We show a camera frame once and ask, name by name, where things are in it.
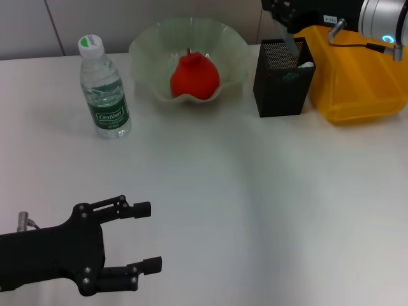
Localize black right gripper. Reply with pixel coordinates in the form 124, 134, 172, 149
261, 0, 364, 33

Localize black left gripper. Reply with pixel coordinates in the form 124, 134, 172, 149
0, 194, 163, 297

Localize grey marker pen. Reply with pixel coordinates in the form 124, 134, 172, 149
275, 18, 302, 59

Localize mint green utility knife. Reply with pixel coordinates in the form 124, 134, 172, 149
280, 61, 316, 84

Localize orange knitted toy fruit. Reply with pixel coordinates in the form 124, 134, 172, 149
170, 47, 221, 100

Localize clear water bottle green label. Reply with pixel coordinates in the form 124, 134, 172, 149
78, 33, 133, 140

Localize black mesh pen holder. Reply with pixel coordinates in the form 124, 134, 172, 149
253, 37, 317, 118

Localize green frosted glass fruit bowl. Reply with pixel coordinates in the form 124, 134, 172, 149
128, 17, 249, 105

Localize yellow plastic storage bin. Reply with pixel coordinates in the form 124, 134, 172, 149
293, 24, 408, 126

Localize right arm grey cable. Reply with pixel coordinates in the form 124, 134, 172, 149
328, 18, 404, 62

